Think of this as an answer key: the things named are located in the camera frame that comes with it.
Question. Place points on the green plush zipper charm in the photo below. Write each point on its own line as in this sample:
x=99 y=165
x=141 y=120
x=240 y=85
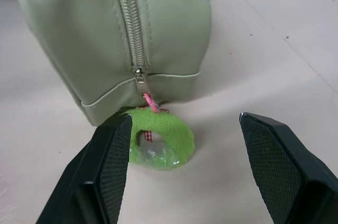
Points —
x=169 y=131

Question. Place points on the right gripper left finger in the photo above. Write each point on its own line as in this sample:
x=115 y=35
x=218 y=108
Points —
x=103 y=171

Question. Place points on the light green zipper bag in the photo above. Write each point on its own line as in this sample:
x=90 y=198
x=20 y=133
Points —
x=87 y=36

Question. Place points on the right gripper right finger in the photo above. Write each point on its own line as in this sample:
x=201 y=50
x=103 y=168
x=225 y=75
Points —
x=285 y=171

